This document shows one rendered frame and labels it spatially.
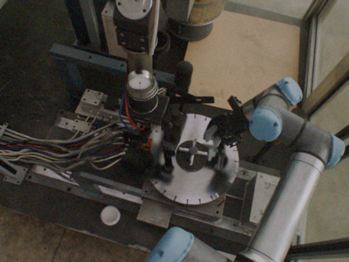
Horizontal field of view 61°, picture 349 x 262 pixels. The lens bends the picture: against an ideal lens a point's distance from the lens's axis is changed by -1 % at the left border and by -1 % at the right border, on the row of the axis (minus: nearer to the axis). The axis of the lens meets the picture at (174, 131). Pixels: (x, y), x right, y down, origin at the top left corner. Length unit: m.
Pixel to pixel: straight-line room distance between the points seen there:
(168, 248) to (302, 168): 0.33
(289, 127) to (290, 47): 0.99
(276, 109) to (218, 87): 0.71
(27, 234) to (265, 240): 1.63
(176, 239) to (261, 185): 0.57
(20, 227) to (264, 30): 1.80
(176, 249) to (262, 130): 0.33
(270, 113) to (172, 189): 0.44
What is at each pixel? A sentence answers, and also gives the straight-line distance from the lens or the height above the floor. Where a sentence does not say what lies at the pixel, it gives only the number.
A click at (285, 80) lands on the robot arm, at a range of 0.81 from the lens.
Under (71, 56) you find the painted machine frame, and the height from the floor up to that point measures 1.05.
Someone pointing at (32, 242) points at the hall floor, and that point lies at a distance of 2.05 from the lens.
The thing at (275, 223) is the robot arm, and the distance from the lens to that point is 0.66.
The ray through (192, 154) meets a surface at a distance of 0.98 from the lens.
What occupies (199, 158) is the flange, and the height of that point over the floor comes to 0.96.
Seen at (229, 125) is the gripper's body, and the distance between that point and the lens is 0.90.
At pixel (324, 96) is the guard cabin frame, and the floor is 0.95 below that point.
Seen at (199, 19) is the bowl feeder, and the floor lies 0.94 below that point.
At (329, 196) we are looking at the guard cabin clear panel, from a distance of 1.09.
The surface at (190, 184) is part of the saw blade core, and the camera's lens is 1.00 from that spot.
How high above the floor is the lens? 1.91
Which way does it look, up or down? 65 degrees down
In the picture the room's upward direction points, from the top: 9 degrees clockwise
